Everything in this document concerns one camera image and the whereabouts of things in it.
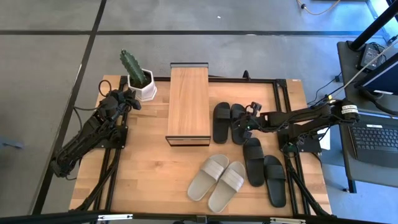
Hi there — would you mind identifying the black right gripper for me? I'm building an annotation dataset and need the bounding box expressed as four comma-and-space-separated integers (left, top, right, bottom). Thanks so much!
238, 111, 271, 140

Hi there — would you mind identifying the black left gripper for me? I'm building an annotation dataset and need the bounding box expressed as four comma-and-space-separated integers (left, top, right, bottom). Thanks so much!
114, 88, 142, 111

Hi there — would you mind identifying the black slide sandal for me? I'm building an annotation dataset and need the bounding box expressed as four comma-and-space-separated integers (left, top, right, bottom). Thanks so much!
263, 154, 287, 208
230, 103, 249, 146
213, 101, 231, 144
242, 137, 266, 188

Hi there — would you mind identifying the wooden shelf black metal frame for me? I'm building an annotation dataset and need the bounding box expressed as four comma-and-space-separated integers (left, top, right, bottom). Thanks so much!
165, 62, 211, 147

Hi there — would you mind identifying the grey slide sandal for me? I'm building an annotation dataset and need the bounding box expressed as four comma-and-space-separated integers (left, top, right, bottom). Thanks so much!
207, 161, 246, 214
187, 154, 230, 202

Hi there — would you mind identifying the white hexagonal plant pot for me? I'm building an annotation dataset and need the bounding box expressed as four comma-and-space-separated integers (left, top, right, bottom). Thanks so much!
126, 68, 158, 103

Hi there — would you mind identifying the green cactus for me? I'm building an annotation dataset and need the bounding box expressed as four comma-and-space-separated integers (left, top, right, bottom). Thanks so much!
119, 49, 149, 88

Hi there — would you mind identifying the dark grey laptop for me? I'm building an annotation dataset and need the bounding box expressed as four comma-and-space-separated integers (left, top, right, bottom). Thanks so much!
347, 116, 398, 169

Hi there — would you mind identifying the black power adapter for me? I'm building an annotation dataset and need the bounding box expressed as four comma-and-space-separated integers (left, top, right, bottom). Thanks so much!
356, 43, 387, 72

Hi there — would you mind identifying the dark computer monitor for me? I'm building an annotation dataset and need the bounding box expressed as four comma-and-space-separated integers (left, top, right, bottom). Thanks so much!
354, 52, 398, 96

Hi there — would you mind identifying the black slanted pole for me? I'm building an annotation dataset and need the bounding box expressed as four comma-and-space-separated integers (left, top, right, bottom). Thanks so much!
348, 0, 398, 51

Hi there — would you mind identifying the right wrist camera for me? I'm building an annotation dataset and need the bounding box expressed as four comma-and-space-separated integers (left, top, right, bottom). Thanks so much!
250, 101, 264, 114

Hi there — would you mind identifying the black aluminium table frame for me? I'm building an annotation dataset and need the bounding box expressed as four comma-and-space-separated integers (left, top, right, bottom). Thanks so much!
70, 75, 333, 218

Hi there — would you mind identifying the silver metal bracket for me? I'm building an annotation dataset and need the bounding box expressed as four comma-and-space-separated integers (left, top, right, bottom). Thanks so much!
269, 217, 307, 224
97, 213, 134, 222

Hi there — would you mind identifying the black overhead frame beam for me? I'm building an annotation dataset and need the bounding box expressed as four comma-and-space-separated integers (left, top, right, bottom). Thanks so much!
0, 210, 398, 224

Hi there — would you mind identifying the yellow floor cable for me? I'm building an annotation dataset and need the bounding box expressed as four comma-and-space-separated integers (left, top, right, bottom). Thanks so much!
295, 0, 342, 16

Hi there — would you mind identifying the white cable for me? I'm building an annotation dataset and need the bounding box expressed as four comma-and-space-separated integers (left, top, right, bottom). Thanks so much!
340, 39, 398, 91

